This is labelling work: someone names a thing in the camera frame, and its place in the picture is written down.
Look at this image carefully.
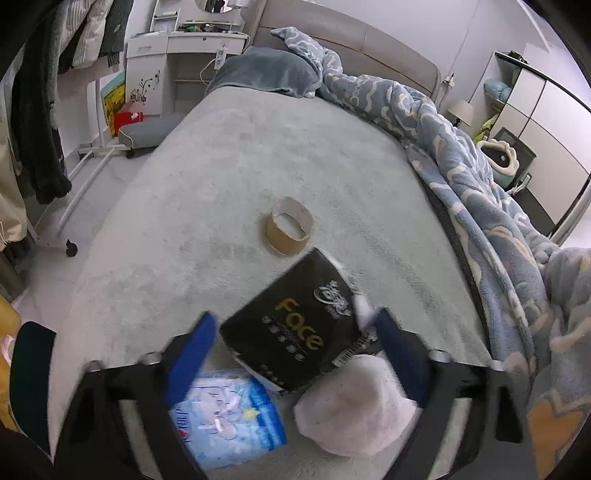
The pink white fluffy sock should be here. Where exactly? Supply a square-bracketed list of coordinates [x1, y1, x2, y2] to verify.
[294, 355, 420, 457]

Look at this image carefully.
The round vanity mirror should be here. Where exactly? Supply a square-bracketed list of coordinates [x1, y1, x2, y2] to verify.
[195, 0, 249, 14]

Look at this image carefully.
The grey floor cushion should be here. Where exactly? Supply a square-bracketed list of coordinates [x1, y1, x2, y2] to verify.
[118, 113, 185, 158]

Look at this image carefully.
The beige upholstered headboard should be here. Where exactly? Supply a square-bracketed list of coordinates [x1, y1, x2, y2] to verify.
[242, 0, 441, 98]

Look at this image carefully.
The black hanging garment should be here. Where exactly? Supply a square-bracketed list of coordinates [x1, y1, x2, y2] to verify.
[10, 1, 71, 204]

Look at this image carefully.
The dark teal trash bin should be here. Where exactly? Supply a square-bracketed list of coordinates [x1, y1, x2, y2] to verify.
[9, 321, 56, 455]

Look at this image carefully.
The cream plush pet bed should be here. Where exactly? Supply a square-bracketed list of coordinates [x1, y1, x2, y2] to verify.
[476, 139, 520, 190]

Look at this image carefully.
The black Face tissue pack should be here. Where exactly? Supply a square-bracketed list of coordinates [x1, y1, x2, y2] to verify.
[219, 248, 380, 393]

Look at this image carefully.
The white wardrobe with black trim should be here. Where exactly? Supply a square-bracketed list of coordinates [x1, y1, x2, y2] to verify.
[471, 52, 590, 245]

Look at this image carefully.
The bed with grey cover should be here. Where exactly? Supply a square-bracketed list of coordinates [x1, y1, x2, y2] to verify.
[45, 85, 493, 480]

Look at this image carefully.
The white dressing table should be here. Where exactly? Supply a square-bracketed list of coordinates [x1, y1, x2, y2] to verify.
[125, 1, 249, 118]

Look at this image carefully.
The grey blue pillow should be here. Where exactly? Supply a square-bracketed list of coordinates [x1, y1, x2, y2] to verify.
[205, 47, 322, 98]

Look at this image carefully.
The blue white wipes pack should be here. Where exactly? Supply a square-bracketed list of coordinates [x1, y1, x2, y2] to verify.
[169, 370, 287, 471]

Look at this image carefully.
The cardboard tape roll core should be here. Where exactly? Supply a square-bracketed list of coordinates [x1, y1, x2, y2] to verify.
[266, 196, 314, 256]

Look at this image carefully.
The blue cloud pattern blanket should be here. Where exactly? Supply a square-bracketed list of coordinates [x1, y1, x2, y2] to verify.
[273, 26, 590, 479]

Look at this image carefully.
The white bedside lamp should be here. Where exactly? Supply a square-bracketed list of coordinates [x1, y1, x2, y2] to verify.
[447, 99, 475, 128]

